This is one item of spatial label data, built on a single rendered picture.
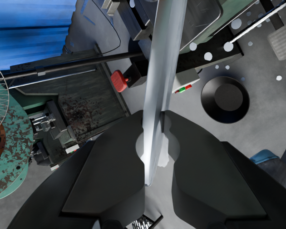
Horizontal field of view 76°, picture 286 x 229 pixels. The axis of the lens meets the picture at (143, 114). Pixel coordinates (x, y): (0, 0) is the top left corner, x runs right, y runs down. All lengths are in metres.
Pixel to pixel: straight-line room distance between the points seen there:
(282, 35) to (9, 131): 1.62
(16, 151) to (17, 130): 0.15
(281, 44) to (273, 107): 0.37
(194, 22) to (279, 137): 0.99
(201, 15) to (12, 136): 1.39
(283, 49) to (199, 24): 0.63
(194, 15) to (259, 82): 0.85
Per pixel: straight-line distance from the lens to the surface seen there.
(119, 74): 0.64
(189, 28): 0.41
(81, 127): 1.83
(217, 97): 1.31
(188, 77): 0.69
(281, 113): 1.22
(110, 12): 0.69
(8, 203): 6.81
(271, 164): 0.60
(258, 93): 1.21
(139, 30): 0.62
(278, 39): 0.98
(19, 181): 3.23
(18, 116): 1.57
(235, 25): 0.51
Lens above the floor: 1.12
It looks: 37 degrees down
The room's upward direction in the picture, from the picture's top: 115 degrees counter-clockwise
